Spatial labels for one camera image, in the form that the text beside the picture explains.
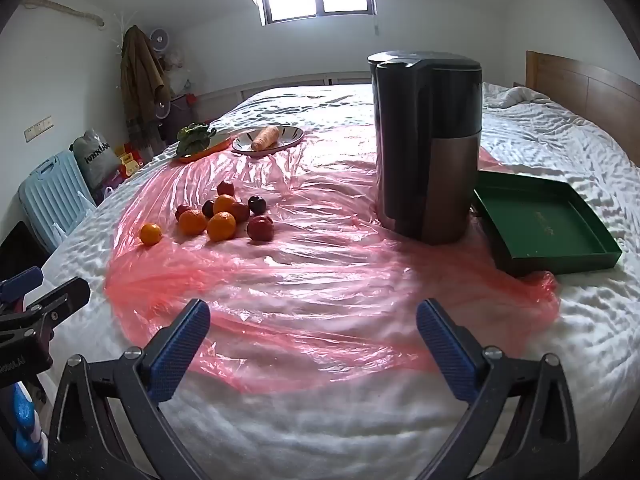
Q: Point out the person's left hand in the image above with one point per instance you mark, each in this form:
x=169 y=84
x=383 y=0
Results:
x=22 y=410

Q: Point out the light blue suitcase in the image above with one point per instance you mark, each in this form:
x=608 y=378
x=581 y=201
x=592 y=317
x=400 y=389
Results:
x=50 y=200

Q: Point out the white bed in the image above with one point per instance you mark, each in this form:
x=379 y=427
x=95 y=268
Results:
x=350 y=435

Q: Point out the white patterned plate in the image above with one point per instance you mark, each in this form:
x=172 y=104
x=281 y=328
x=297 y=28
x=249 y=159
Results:
x=290 y=135

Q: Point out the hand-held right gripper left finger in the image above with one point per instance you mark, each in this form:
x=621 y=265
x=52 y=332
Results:
x=182 y=345

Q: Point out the pink plastic sheet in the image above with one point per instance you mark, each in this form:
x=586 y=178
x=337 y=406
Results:
x=310 y=285

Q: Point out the dark plum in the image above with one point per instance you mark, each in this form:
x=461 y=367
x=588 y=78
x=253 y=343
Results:
x=257 y=204
x=208 y=207

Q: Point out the green leafy vegetable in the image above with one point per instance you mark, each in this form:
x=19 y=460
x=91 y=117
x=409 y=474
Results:
x=192 y=137

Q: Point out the wooden headboard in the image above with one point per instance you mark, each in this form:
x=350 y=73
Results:
x=600 y=95

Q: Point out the purple storage bin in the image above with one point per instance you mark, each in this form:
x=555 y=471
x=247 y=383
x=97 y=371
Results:
x=177 y=107

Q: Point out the bed frame rail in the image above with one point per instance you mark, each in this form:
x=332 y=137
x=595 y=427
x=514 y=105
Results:
x=300 y=80

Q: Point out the carrot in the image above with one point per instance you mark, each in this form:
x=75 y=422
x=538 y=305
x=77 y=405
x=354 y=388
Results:
x=265 y=139

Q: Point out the wall socket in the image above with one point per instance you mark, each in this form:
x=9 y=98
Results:
x=37 y=129

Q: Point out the crumpled white cloth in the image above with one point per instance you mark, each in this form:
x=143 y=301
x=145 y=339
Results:
x=517 y=96

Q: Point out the wooden branch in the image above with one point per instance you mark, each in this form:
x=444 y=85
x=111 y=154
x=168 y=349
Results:
x=70 y=11

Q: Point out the orange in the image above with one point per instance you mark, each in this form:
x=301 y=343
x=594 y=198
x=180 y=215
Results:
x=224 y=204
x=150 y=234
x=192 y=222
x=221 y=226

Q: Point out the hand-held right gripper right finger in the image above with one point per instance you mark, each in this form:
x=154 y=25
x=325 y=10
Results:
x=445 y=355

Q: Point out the small white fan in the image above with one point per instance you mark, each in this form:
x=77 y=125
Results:
x=159 y=37

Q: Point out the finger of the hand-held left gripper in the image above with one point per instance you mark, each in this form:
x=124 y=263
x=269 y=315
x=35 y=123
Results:
x=55 y=302
x=20 y=281

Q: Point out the orange plate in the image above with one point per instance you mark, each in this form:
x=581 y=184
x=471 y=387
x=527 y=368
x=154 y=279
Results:
x=219 y=144

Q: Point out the grey bag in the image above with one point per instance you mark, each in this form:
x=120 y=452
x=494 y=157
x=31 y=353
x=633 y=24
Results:
x=97 y=157

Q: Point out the red apple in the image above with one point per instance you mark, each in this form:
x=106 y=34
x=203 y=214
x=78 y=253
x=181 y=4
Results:
x=225 y=188
x=260 y=228
x=182 y=210
x=242 y=211

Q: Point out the dark flat object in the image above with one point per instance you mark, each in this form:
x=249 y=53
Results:
x=17 y=245

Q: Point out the dark brown juicer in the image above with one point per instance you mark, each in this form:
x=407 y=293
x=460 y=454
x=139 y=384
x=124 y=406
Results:
x=425 y=160

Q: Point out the green tray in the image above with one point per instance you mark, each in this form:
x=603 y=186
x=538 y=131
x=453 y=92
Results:
x=540 y=220

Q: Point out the yellow toy box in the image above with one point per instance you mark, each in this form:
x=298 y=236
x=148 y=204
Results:
x=129 y=162

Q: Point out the brown coat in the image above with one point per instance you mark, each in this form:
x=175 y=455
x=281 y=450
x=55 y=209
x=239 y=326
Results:
x=140 y=75

